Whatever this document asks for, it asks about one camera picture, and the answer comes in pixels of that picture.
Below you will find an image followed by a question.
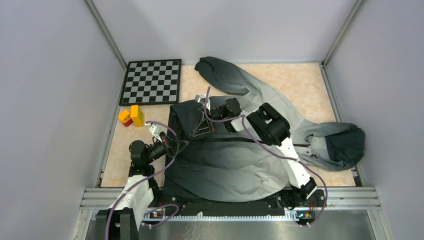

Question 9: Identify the yellow toy block house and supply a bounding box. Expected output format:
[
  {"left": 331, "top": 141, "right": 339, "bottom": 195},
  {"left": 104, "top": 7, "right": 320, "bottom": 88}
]
[{"left": 118, "top": 105, "right": 145, "bottom": 127}]

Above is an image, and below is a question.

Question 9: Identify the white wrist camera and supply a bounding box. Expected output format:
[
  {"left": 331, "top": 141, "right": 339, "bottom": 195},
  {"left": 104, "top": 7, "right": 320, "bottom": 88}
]
[
  {"left": 145, "top": 121, "right": 163, "bottom": 142},
  {"left": 194, "top": 94, "right": 210, "bottom": 110}
]

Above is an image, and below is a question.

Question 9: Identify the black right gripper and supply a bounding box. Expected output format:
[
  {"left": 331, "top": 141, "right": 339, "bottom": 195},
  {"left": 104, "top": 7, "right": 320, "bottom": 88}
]
[{"left": 192, "top": 105, "right": 229, "bottom": 138}]

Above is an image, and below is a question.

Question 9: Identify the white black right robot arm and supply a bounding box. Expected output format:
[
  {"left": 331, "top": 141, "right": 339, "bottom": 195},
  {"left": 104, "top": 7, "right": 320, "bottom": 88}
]
[{"left": 192, "top": 95, "right": 318, "bottom": 206}]

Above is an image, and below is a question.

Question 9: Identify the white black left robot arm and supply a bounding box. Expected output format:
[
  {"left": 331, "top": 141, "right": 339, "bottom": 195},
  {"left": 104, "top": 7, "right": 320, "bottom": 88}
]
[{"left": 94, "top": 132, "right": 189, "bottom": 240}]

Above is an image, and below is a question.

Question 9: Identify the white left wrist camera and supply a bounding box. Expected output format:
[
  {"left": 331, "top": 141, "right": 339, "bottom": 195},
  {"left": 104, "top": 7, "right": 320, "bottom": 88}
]
[{"left": 145, "top": 121, "right": 163, "bottom": 142}]

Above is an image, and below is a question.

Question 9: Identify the grey gradient zip jacket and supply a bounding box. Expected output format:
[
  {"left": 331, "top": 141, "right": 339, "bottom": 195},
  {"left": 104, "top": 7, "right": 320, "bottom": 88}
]
[{"left": 163, "top": 56, "right": 366, "bottom": 203}]

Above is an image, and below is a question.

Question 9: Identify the black white chessboard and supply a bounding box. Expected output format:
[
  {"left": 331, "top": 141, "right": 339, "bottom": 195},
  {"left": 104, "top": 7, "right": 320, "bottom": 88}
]
[{"left": 119, "top": 59, "right": 182, "bottom": 106}]

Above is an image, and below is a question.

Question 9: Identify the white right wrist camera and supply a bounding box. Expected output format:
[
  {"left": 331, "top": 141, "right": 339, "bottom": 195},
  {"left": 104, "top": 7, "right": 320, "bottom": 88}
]
[{"left": 194, "top": 94, "right": 210, "bottom": 110}]

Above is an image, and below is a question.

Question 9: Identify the aluminium front rail frame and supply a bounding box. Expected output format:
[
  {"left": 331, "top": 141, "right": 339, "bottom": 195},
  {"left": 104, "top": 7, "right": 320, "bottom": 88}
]
[{"left": 71, "top": 186, "right": 394, "bottom": 240}]

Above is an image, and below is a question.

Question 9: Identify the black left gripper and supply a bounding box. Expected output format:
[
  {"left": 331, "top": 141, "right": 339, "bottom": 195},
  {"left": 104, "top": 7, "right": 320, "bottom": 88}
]
[{"left": 145, "top": 131, "right": 189, "bottom": 164}]

